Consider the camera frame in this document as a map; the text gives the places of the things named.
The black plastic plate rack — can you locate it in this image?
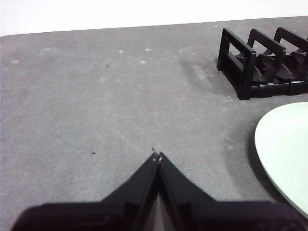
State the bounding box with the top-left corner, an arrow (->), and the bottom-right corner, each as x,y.
216,27 -> 308,101

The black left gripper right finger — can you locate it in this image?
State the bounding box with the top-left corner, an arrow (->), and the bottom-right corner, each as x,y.
158,152 -> 308,231

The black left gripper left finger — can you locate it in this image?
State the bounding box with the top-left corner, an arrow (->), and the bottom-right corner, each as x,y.
11,153 -> 159,231

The pale green round plate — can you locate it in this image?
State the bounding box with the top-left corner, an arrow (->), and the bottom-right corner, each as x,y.
254,102 -> 308,215

